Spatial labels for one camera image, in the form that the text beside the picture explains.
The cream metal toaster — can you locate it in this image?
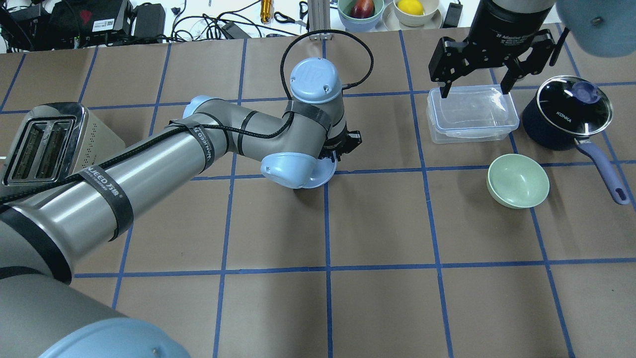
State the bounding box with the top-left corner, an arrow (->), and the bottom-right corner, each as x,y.
1,102 -> 126,195

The aluminium frame post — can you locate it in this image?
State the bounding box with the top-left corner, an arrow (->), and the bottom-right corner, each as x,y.
307,0 -> 332,41

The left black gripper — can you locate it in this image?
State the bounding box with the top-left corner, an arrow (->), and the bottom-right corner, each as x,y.
323,117 -> 363,161

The yellow handled screwdriver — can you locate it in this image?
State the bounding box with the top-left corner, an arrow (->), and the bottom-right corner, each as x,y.
259,0 -> 273,23

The black power adapter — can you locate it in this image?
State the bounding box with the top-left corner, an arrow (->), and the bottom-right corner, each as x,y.
441,1 -> 463,28

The clear plastic food container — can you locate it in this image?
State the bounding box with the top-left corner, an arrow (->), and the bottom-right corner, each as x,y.
427,85 -> 520,144

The blue bowl with fruit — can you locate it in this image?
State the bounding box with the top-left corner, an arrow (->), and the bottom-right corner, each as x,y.
337,0 -> 384,32

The beige plate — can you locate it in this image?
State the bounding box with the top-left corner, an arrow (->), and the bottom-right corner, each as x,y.
382,2 -> 443,30

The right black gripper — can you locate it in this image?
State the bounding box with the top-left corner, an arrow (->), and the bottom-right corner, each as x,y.
428,0 -> 556,99

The beige bowl with lemon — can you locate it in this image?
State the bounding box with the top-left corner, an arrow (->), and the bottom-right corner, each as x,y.
393,0 -> 439,27

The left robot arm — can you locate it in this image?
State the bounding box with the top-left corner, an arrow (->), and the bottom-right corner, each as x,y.
1,57 -> 361,358

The dark blue saucepan with lid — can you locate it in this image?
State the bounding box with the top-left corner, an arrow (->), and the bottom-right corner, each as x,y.
521,75 -> 630,205

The black computer box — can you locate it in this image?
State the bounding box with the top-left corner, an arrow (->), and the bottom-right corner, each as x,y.
46,0 -> 133,49

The green bowl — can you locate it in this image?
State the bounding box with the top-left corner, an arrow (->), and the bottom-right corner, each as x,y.
486,154 -> 550,209

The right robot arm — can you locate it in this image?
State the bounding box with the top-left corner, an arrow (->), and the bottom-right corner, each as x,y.
428,0 -> 636,97

